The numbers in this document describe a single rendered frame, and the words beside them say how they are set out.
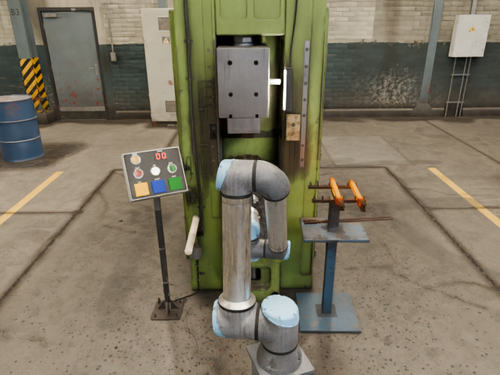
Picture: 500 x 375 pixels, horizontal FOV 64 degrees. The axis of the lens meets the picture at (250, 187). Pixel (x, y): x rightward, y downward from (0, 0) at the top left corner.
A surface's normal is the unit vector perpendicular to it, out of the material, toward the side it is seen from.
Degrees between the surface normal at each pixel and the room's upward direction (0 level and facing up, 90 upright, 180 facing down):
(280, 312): 5
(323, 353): 0
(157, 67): 90
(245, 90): 90
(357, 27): 90
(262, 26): 90
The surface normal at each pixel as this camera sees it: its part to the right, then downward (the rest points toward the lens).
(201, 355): 0.00, -0.92
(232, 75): 0.01, 0.39
